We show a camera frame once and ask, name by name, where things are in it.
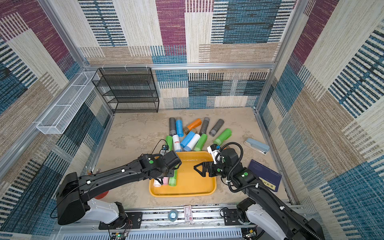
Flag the pink trash bag roll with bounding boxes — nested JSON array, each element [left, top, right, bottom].
[[163, 177, 169, 186]]

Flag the white blue trash bag roll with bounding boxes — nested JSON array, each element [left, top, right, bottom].
[[153, 180, 162, 188]]

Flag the short green trash bag roll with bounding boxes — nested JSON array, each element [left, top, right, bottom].
[[166, 136, 173, 151]]

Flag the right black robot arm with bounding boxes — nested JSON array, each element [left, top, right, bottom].
[[194, 147, 325, 240]]

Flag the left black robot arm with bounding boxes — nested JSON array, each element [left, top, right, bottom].
[[56, 151, 182, 229]]

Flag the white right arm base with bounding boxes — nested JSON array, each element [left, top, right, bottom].
[[221, 197, 289, 240]]

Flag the yellow plastic storage tray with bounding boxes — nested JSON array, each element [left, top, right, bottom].
[[149, 152, 217, 198]]

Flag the green roll beside white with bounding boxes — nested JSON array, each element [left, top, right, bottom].
[[194, 134, 208, 152]]

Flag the white blue-end trash bag roll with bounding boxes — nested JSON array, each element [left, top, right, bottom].
[[184, 134, 201, 152]]

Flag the light blue trash bag roll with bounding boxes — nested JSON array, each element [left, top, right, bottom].
[[181, 129, 196, 148]]

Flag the grey trash bag roll right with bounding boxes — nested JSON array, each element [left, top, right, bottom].
[[209, 119, 225, 137]]

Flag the orange trash bag roll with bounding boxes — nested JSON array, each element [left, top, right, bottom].
[[183, 119, 202, 134]]

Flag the dark grey trash bag roll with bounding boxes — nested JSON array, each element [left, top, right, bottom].
[[169, 118, 177, 137]]

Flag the light blue stapler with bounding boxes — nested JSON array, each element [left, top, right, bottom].
[[245, 138, 270, 155]]

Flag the white red label card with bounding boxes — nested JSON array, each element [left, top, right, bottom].
[[184, 205, 193, 222]]

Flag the dark blue notebook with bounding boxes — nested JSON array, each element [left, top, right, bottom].
[[249, 160, 282, 193]]

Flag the red pen cup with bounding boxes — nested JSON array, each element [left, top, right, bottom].
[[95, 191, 109, 200]]

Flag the black mesh shelf rack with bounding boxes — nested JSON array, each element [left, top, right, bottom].
[[92, 67, 160, 114]]

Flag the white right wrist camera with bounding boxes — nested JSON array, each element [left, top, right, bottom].
[[207, 144, 220, 164]]

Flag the tape roll on rail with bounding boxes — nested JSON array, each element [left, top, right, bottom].
[[168, 210, 179, 222]]

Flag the white wire mesh basket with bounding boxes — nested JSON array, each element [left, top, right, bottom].
[[37, 72, 95, 135]]

